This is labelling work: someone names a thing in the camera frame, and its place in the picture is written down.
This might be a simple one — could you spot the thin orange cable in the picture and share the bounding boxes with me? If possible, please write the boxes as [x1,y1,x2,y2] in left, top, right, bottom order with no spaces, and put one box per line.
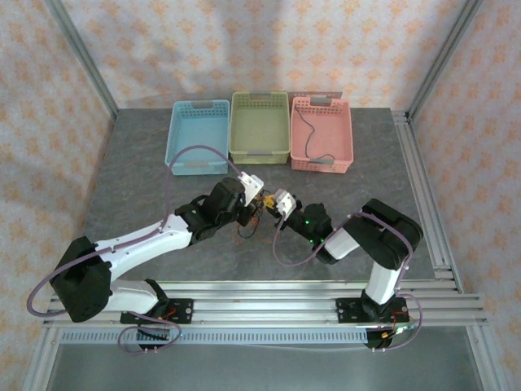
[230,217,282,246]

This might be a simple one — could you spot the thin green cable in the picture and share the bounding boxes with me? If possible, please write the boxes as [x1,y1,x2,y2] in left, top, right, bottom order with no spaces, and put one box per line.
[292,106,337,162]

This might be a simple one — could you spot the green perforated plastic basket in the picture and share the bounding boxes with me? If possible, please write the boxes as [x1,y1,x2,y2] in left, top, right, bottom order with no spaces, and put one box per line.
[228,90,291,165]

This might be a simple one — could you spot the blue perforated plastic basket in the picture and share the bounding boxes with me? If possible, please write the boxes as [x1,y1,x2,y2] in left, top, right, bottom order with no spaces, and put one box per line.
[164,99,231,177]

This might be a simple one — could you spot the pink perforated plastic basket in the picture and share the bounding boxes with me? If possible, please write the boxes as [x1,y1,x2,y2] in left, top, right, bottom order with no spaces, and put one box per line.
[290,95,354,172]

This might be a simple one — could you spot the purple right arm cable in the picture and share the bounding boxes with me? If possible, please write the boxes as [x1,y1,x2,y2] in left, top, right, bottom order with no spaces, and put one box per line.
[271,211,425,354]

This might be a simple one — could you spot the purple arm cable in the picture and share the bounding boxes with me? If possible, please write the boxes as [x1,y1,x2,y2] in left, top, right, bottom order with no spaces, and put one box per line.
[271,211,425,354]
[26,145,242,358]

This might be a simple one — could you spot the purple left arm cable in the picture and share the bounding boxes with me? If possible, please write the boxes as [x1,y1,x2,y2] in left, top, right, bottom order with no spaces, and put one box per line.
[26,145,242,358]

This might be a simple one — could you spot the aluminium frame rail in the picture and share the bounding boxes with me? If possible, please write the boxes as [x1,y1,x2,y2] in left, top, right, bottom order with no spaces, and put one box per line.
[42,279,488,327]

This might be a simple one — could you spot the aluminium side rail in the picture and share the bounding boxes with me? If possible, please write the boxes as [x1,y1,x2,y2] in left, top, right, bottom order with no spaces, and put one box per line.
[391,108,465,295]

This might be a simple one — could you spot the slotted grey cable duct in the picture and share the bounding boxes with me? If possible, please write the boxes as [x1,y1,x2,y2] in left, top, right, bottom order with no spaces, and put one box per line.
[60,328,370,346]

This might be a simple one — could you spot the left arm base wires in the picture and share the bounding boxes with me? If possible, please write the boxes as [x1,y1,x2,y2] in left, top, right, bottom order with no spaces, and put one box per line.
[156,310,181,327]

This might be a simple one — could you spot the arm base wires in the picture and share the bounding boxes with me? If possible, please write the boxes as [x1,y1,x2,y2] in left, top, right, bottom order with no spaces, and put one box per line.
[156,310,181,327]
[382,311,416,341]

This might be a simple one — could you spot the right arm base wires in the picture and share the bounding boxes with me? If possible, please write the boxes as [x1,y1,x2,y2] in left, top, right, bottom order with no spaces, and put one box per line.
[382,311,416,341]

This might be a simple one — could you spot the aluminium frame post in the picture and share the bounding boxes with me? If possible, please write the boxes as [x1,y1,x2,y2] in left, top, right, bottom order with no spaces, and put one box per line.
[48,0,120,120]
[406,0,485,120]

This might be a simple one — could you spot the aluminium frame leg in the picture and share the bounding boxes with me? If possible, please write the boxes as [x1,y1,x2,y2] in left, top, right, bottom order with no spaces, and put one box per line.
[466,325,504,391]
[28,325,63,391]

